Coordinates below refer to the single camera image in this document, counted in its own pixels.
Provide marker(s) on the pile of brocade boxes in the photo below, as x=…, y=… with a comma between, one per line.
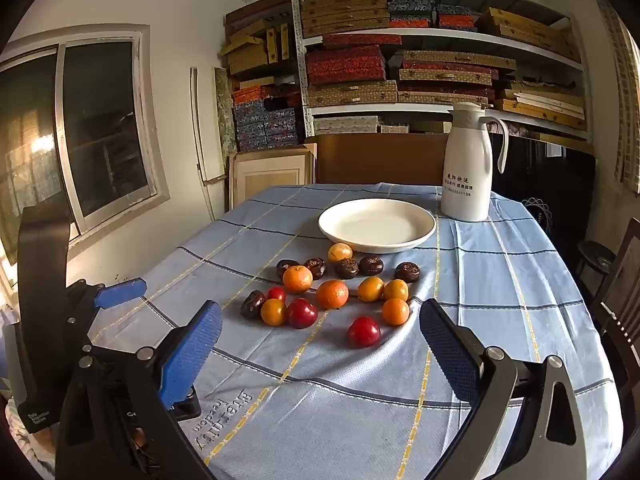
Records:
x=345, y=65

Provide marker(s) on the small red plum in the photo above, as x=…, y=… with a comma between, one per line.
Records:
x=276, y=294

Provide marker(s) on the patterned cloth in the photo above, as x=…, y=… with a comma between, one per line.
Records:
x=20, y=440

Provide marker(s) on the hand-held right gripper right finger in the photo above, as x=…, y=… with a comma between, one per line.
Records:
x=450, y=355

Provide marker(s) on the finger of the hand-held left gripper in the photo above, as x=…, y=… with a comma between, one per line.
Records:
x=120, y=293

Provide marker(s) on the black round object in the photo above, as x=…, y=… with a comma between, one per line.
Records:
x=595, y=255

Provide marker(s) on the mottled stone slab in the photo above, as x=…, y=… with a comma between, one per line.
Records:
x=225, y=110

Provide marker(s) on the dark brown water chestnut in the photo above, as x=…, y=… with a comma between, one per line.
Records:
x=286, y=266
x=371, y=265
x=316, y=267
x=407, y=271
x=252, y=304
x=346, y=267

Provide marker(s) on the small orange kumquat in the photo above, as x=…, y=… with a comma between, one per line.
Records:
x=396, y=290
x=370, y=288
x=395, y=311
x=273, y=311

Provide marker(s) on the white oval plate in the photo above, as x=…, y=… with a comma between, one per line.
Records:
x=375, y=225

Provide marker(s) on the dark wooden chair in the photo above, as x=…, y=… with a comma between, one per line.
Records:
x=620, y=285

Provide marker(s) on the beige longan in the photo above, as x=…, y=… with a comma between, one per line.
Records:
x=340, y=251

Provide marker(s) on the stack of blue patterned boxes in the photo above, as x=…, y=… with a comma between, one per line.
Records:
x=260, y=120

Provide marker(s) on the white thermos jug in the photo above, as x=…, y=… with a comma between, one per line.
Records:
x=465, y=170

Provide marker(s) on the blue checked tablecloth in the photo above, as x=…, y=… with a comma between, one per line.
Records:
x=350, y=410

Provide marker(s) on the woven window blind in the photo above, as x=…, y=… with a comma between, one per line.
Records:
x=622, y=85

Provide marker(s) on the brown wooden chair back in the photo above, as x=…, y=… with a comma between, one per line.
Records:
x=375, y=157

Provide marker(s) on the sliding glass window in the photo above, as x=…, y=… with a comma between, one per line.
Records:
x=100, y=135

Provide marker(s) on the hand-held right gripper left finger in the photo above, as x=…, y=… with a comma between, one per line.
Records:
x=190, y=355

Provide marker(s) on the orange tangerine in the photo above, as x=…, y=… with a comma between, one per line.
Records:
x=297, y=279
x=332, y=294

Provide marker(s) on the white metal shelf rack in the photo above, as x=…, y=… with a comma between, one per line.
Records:
x=301, y=85

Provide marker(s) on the light wooden picture frame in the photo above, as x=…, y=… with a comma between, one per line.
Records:
x=270, y=172

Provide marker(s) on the white curved strip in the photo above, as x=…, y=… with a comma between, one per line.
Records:
x=196, y=110

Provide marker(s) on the stack of gold long boxes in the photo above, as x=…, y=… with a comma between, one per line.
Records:
x=250, y=55

